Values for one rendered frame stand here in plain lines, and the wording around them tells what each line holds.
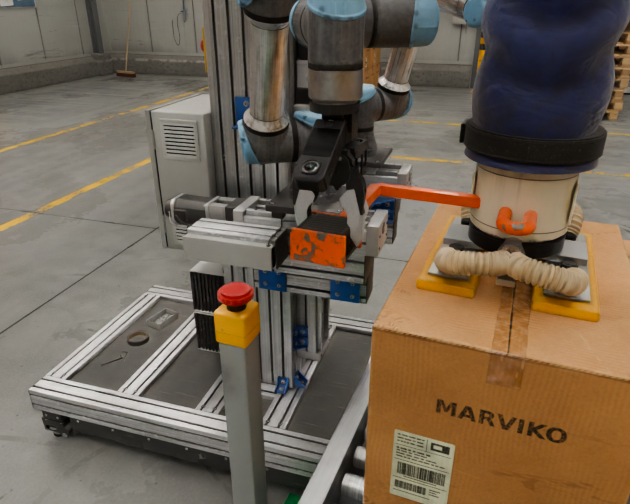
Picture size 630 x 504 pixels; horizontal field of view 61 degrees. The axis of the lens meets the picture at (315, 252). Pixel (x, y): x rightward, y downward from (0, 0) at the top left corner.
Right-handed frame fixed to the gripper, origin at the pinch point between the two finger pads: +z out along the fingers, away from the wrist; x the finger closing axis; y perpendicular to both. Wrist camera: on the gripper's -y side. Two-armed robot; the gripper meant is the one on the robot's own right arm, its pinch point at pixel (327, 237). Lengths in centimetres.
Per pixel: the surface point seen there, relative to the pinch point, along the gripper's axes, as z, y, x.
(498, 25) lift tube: -29.2, 22.2, -18.6
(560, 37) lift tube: -27.9, 19.6, -27.6
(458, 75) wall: 102, 1012, 135
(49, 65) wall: 90, 749, 880
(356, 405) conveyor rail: 62, 34, 5
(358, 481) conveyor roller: 66, 15, -2
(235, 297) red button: 17.7, 4.8, 20.3
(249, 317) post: 22.4, 6.2, 18.3
